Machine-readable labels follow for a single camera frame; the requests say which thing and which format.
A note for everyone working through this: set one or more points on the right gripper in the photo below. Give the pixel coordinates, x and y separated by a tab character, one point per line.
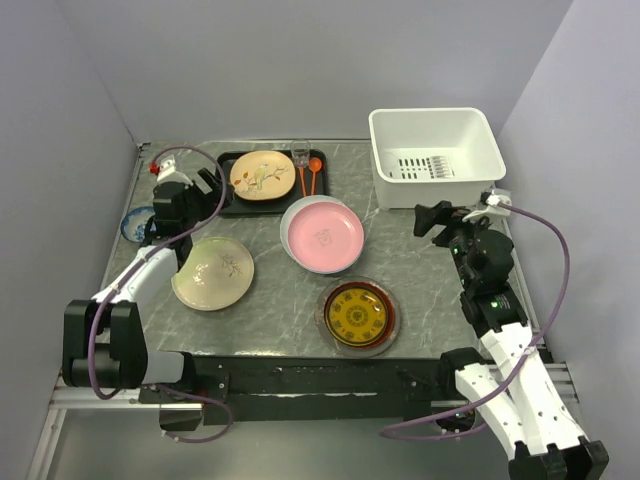
425	216

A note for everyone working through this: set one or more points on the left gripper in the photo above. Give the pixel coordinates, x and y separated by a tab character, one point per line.
210	199

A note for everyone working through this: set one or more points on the cream green leaf plate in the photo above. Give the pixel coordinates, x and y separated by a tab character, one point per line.
218	272

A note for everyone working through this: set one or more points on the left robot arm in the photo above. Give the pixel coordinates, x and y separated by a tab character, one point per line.
104	346

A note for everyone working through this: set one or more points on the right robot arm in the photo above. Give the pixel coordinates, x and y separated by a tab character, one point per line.
524	410

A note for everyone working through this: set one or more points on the white plastic bin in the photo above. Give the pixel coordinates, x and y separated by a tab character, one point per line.
425	155

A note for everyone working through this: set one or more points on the beige bird-pattern plate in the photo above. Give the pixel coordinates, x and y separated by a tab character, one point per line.
262	176

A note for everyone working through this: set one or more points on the white scalloped plate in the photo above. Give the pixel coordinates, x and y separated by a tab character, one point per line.
292	211

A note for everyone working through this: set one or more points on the light blue plate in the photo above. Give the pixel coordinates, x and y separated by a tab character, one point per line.
310	268

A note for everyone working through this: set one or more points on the blue white porcelain bowl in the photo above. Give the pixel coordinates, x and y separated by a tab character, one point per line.
137	223

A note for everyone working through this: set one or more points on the clear drinking glass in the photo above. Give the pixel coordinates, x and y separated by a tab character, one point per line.
300	152

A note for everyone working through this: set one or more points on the black serving tray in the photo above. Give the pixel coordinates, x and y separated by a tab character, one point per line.
244	208

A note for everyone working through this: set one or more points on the orange plastic spoon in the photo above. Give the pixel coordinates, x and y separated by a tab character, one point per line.
315	166

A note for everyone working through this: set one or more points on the pink plate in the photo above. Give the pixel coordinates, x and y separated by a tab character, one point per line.
326	239

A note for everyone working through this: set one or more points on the yellow patterned plate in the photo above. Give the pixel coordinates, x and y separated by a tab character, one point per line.
357	317

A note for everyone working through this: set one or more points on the clear glass plate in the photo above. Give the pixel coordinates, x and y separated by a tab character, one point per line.
348	351

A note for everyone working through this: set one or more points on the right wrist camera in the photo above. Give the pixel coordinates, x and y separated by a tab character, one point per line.
491	205

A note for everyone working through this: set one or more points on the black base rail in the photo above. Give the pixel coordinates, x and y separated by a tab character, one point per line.
260	388

